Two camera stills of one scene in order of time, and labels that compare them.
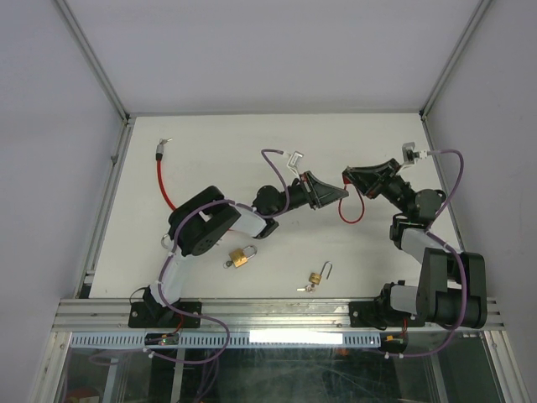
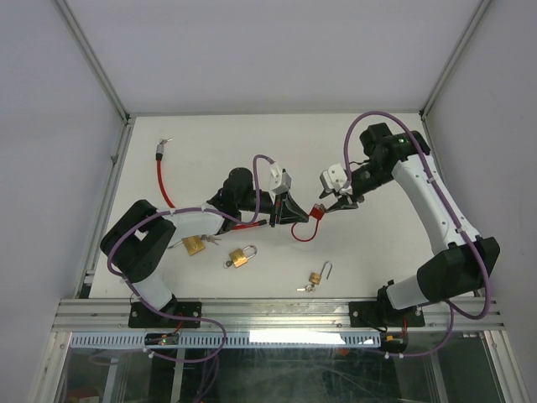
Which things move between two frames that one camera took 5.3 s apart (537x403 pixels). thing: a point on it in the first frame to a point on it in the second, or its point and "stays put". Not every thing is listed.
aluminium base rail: (112, 316) stays put
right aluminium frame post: (452, 59) stays put
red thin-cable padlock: (362, 202) to (317, 212)
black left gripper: (318, 194) to (287, 210)
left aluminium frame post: (80, 39) stays put
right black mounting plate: (373, 315) stays put
